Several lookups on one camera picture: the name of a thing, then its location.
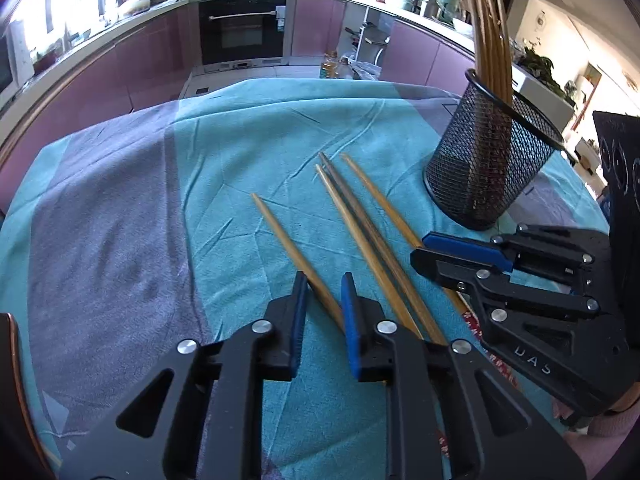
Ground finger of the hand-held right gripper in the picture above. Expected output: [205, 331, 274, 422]
[410, 250, 602, 321]
[421, 224, 612, 293]

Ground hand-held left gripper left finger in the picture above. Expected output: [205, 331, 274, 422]
[57, 271, 310, 480]

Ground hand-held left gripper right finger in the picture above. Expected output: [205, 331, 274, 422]
[341, 272, 588, 480]

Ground light wooden chopstick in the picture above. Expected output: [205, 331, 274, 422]
[314, 163, 425, 341]
[251, 192, 347, 333]
[340, 153, 518, 388]

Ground black mesh utensil holder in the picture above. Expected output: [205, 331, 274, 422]
[422, 69, 568, 232]

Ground dark wooden chopstick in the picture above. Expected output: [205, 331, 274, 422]
[318, 151, 447, 347]

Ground teal and grey tablecloth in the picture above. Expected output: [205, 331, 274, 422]
[0, 77, 616, 480]

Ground leafy green vegetables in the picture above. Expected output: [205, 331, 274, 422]
[520, 42, 576, 106]

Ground pink base cabinets peninsula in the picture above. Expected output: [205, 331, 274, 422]
[292, 0, 576, 131]

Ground teal wrapped appliance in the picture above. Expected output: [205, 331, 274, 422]
[422, 0, 463, 21]

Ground black built-in oven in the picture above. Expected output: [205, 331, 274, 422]
[198, 0, 289, 66]

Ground pink base cabinets with sink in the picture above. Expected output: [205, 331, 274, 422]
[0, 0, 201, 201]

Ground white countertop appliance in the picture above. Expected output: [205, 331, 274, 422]
[0, 20, 26, 106]

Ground kitchen window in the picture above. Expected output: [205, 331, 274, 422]
[0, 0, 121, 51]

